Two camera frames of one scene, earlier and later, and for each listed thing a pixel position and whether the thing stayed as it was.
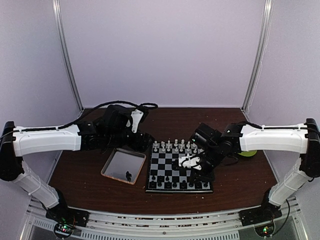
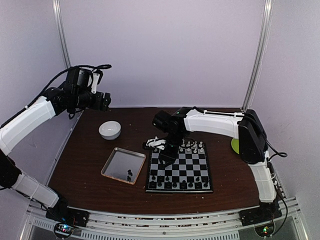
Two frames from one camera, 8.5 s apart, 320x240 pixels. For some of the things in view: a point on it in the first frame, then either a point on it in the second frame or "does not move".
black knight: x=198 y=185 does not move
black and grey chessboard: x=162 y=177 does not move
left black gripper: x=141 y=143 → x=106 y=100
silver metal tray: x=124 y=165 does not move
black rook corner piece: x=152 y=184 does not move
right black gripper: x=208 y=177 → x=170 y=157
